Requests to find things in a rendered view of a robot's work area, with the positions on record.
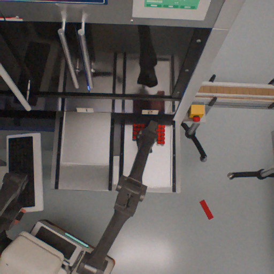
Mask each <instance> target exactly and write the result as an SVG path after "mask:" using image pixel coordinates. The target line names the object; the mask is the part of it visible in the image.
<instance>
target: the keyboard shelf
mask: <svg viewBox="0 0 274 274"><path fill-rule="evenodd" d="M28 136H32V137H33V150H34V189H35V206H34V207H28V208H26V207H22V209H24V210H26V212H33V211H42V210H44V198H43V182H42V151H41V133H40V132H36V133H24V134H18V135H8V136H6V159H7V166H0V178H1V188H2V184H3V178H4V176H5V174H6V173H9V150H8V138H21V137H28ZM20 211H21V210H20Z"/></svg>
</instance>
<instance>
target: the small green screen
mask: <svg viewBox="0 0 274 274"><path fill-rule="evenodd" d="M210 2H211V0H133V10H132V17H134V18H161V19H187V20H201V21H203V20H204V17H205V15H206V12H207V9H208V7H209V4H210Z"/></svg>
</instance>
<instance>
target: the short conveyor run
mask: <svg viewBox="0 0 274 274"><path fill-rule="evenodd" d="M215 77H216V75H215V74H213V75H212V77H211V78H210V80H209V82H205V81H203V83H202V85H201V87H200V89H199V90H198V92H197V94H196V97H195V99H194V100H193V101H202V102H204V105H205V107H210V108H243V109H259V110H274V78H273V80H271V81H270V82H269V83H268V84H267V85H262V84H254V83H230V82H214V79H215Z"/></svg>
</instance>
